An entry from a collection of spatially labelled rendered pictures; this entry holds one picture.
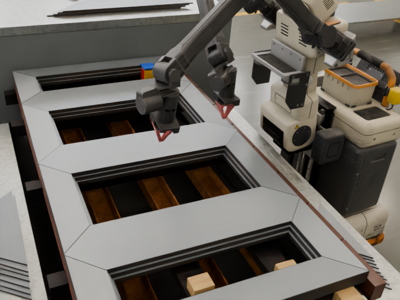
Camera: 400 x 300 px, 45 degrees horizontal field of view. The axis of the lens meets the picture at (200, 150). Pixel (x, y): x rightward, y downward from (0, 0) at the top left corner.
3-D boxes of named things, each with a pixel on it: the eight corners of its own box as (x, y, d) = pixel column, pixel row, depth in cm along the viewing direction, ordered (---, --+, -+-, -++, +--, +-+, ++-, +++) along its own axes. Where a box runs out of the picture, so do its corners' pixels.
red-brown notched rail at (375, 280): (369, 302, 133) (375, 286, 130) (163, 69, 256) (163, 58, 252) (380, 297, 135) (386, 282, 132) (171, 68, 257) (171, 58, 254)
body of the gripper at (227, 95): (224, 106, 174) (226, 87, 170) (212, 94, 182) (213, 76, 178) (240, 104, 177) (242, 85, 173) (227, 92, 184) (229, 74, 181)
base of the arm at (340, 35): (358, 43, 178) (336, 31, 186) (347, 31, 172) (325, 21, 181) (342, 62, 179) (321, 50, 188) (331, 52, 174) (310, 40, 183)
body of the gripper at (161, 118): (159, 134, 146) (162, 116, 141) (149, 112, 152) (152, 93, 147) (180, 132, 148) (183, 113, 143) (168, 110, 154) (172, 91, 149)
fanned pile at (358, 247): (361, 300, 144) (364, 291, 142) (289, 218, 174) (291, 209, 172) (393, 289, 149) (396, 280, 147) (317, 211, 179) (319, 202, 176)
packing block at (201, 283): (193, 301, 128) (194, 291, 126) (186, 287, 132) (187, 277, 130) (213, 294, 131) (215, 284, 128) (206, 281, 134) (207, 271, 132)
